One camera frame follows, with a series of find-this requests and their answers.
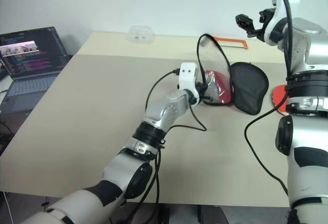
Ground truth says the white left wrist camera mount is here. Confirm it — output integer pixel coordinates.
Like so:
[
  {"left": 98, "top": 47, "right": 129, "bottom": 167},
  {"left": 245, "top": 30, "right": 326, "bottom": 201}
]
[{"left": 177, "top": 62, "right": 201, "bottom": 106}]

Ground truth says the black paddle cover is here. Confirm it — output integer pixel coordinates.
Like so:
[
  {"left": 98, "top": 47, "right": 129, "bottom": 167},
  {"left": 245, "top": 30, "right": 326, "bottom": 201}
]
[{"left": 196, "top": 33, "right": 270, "bottom": 116}]

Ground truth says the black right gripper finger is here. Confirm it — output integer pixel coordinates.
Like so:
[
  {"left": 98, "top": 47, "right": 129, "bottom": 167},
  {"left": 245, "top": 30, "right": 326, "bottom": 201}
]
[
  {"left": 258, "top": 8, "right": 270, "bottom": 23},
  {"left": 235, "top": 13, "right": 258, "bottom": 39}
]

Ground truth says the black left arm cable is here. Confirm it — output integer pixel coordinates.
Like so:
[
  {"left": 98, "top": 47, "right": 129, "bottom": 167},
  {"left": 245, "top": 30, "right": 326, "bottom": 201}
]
[{"left": 127, "top": 68, "right": 208, "bottom": 224}]

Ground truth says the orange hacksaw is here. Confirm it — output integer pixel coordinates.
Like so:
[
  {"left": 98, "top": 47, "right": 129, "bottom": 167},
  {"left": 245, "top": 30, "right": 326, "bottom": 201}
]
[{"left": 201, "top": 36, "right": 250, "bottom": 51}]

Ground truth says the clear plastic box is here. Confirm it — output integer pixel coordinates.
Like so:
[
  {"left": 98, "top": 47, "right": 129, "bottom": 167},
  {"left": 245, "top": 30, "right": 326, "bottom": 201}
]
[{"left": 127, "top": 25, "right": 156, "bottom": 45}]

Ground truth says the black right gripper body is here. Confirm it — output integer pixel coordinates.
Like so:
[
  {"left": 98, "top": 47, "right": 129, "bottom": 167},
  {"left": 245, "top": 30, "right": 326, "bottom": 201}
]
[{"left": 257, "top": 7, "right": 274, "bottom": 42}]

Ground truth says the grey laptop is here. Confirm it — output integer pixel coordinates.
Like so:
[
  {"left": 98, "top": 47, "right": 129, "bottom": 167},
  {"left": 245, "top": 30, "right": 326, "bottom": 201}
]
[{"left": 0, "top": 26, "right": 74, "bottom": 115}]

